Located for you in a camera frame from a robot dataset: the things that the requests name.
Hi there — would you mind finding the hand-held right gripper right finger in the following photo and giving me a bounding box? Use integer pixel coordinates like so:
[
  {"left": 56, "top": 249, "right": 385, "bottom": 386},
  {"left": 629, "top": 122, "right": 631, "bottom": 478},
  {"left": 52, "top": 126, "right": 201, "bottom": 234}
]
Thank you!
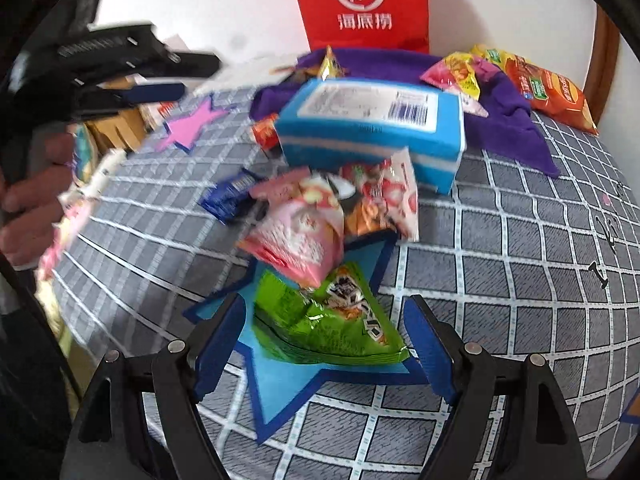
[{"left": 402, "top": 295, "right": 589, "bottom": 480}]

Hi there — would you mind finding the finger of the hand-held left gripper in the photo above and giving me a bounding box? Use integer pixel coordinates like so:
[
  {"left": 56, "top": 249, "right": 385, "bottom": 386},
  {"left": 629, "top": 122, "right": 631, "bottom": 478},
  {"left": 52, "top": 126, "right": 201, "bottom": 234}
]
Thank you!
[
  {"left": 145, "top": 50, "right": 222, "bottom": 80},
  {"left": 74, "top": 83, "right": 187, "bottom": 122}
]

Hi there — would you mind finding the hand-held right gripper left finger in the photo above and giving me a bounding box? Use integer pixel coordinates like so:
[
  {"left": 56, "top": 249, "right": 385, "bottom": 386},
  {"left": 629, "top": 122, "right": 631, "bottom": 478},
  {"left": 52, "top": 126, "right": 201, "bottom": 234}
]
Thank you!
[{"left": 60, "top": 292, "right": 248, "bottom": 480}]

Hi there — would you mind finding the red snack packet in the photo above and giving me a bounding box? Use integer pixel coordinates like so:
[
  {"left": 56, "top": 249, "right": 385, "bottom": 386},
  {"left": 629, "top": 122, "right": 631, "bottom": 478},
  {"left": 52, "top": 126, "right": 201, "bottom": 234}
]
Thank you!
[{"left": 251, "top": 113, "right": 282, "bottom": 152}]

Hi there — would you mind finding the blue snack packet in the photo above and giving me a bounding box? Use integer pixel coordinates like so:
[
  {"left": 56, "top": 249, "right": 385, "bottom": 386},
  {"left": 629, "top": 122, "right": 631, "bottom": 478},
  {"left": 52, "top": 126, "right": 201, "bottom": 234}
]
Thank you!
[{"left": 198, "top": 168, "right": 269, "bottom": 225}]

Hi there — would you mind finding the yellow dotted snack packet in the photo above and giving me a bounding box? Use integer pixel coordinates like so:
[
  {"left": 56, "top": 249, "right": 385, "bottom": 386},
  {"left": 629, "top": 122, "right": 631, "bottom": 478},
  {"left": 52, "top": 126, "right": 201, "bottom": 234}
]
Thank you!
[{"left": 318, "top": 45, "right": 349, "bottom": 82}]

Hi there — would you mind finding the white strawberry snack packet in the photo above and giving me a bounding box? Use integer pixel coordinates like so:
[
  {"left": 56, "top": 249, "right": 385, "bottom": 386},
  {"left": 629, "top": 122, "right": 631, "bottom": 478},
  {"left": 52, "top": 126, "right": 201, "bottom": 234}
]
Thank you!
[{"left": 339, "top": 147, "right": 420, "bottom": 244}]

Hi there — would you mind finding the pink yellow snack packet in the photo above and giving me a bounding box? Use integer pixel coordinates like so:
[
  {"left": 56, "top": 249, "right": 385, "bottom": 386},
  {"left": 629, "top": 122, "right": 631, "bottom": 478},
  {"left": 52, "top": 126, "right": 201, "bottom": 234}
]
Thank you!
[{"left": 419, "top": 51, "right": 504, "bottom": 119}]

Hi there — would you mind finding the yellow green snack packet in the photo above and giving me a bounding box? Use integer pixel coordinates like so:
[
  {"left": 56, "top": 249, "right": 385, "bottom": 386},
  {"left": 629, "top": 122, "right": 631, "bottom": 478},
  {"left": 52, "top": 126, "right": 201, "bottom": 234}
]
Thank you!
[{"left": 437, "top": 57, "right": 482, "bottom": 102}]

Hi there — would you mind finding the person's left forearm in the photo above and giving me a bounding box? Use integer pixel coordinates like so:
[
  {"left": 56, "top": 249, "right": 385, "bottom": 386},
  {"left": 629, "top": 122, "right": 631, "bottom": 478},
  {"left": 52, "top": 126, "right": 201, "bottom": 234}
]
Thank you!
[{"left": 0, "top": 260, "right": 78, "bottom": 446}]

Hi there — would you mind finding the person's left hand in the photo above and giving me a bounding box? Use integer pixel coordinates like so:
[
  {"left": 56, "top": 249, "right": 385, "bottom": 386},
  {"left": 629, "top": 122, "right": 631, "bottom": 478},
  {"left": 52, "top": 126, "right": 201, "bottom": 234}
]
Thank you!
[{"left": 0, "top": 132, "right": 77, "bottom": 267}]

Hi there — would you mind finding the wooden chair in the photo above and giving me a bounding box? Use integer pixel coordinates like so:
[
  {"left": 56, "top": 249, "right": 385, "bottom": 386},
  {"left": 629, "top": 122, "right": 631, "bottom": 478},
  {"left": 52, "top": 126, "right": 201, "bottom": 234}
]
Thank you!
[{"left": 82, "top": 77, "right": 151, "bottom": 154}]

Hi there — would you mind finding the pink paper star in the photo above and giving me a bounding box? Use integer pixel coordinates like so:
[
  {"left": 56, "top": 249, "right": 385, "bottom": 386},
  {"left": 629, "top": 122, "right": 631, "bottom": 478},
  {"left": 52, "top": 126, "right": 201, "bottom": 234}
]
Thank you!
[{"left": 158, "top": 92, "right": 239, "bottom": 155}]

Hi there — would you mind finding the white fruit print blanket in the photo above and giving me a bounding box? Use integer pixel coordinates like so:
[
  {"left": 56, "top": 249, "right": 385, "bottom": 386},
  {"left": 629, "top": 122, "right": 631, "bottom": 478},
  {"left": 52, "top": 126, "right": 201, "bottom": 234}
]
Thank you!
[{"left": 192, "top": 54, "right": 301, "bottom": 96}]

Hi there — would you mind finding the blue paper star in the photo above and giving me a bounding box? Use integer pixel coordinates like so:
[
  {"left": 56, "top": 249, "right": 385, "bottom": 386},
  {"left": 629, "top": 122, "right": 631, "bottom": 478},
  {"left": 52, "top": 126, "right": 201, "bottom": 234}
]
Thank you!
[{"left": 182, "top": 230, "right": 442, "bottom": 446}]

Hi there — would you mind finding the grey checked bed sheet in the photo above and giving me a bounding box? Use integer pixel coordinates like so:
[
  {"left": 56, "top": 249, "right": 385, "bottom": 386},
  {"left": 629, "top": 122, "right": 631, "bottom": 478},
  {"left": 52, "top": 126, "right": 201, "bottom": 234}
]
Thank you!
[{"left": 49, "top": 60, "right": 640, "bottom": 480}]

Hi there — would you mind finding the pink printed blanket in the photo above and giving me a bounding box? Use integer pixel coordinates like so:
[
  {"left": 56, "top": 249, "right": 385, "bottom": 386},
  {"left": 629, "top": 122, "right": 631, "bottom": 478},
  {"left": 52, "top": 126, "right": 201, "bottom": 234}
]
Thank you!
[{"left": 37, "top": 195, "right": 96, "bottom": 281}]

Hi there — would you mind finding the blue tissue box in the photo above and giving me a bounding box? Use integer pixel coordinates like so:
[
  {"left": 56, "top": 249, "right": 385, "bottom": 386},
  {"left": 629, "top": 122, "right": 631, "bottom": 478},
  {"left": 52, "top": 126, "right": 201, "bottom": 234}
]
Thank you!
[{"left": 274, "top": 78, "right": 467, "bottom": 196}]

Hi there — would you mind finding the orange paper star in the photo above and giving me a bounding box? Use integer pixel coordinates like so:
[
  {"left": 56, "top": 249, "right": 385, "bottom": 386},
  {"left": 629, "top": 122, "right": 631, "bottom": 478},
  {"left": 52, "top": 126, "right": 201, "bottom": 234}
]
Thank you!
[{"left": 618, "top": 398, "right": 640, "bottom": 426}]

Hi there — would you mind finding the purple cloth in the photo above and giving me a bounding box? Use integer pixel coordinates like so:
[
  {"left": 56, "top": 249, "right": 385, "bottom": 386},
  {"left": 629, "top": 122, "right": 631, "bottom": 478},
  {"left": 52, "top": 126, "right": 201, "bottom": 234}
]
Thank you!
[{"left": 248, "top": 45, "right": 562, "bottom": 179}]

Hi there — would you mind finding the orange chips bag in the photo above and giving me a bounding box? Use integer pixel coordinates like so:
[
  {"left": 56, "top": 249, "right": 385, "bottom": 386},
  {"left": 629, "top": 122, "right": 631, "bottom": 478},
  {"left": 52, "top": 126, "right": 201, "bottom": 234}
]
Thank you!
[{"left": 499, "top": 54, "right": 600, "bottom": 136}]

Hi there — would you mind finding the yellow chips bag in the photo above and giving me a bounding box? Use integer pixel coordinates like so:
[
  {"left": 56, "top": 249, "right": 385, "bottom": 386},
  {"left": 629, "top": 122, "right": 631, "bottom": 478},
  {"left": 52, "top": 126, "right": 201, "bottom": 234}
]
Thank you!
[{"left": 469, "top": 43, "right": 511, "bottom": 69}]

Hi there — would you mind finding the brown wooden door frame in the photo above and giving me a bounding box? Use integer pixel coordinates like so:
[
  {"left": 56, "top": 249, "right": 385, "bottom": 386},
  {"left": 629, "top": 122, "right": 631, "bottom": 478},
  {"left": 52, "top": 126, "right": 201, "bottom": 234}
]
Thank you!
[{"left": 582, "top": 2, "right": 621, "bottom": 129}]

